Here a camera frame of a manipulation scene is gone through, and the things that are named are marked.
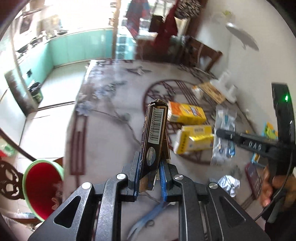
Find teal base cabinets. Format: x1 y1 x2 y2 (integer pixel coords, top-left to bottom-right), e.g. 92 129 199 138
14 28 115 84

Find person's right hand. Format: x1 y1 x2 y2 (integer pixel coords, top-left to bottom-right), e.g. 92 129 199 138
260 166 288 208

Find clear plastic bag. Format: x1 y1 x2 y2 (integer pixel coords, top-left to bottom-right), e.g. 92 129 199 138
210 105 238 166

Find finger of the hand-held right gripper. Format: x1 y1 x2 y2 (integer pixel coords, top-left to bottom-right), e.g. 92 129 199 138
216 129 243 144

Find white plastic stand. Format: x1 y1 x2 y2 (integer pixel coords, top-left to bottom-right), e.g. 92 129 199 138
210 71 238 103

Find colourful printed card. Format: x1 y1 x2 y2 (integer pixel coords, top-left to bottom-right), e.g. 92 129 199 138
261 122 278 140

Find black hanging bag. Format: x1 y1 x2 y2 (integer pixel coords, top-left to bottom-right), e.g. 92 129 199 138
149 14 166 33

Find black kitchen waste bin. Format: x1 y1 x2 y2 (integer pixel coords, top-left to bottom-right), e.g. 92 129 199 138
27 82 43 104

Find red hanging cloth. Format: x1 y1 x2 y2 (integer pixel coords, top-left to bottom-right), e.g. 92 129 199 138
153 6 179 48

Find small white tissue pack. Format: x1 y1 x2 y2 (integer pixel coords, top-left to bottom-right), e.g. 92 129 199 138
191 85 202 98

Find brown yellow flat box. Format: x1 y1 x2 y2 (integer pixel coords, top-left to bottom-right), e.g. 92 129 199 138
198 82 226 104

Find silver wall shelf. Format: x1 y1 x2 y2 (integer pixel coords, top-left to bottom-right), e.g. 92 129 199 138
225 22 260 51

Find plain brown wooden chair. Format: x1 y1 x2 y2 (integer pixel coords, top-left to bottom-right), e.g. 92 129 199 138
181 37 223 73

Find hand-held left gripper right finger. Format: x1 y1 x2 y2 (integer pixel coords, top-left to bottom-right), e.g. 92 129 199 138
159 160 271 241

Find plaid hanging cloth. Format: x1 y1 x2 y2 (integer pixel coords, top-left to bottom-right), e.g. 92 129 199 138
125 0 151 36

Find green bucket with red inside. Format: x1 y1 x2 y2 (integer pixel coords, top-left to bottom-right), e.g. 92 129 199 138
22 160 64 221

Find black white patterned bag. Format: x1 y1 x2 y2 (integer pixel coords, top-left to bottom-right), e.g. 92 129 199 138
174 0 205 18

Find blue plastic tool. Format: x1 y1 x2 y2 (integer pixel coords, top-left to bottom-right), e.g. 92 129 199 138
127 201 163 240

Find yellow white carton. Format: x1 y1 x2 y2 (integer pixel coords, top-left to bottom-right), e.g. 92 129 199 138
173 125 215 155

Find crumpled silver foil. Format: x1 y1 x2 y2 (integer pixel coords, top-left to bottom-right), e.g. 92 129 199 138
217 174 240 197

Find carved dark wooden chair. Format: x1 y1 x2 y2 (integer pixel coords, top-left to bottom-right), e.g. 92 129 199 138
0 127 38 223

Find red mobile phone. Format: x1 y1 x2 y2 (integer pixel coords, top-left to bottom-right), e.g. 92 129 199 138
245 162 263 200

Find black gold cigarette box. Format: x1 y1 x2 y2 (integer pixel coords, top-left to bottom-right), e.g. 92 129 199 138
138 99 171 193

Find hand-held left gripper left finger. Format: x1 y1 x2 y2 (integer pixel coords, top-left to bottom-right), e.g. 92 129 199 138
28 151 141 241

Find yellow orange carton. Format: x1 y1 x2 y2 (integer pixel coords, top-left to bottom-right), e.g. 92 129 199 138
167 101 207 125

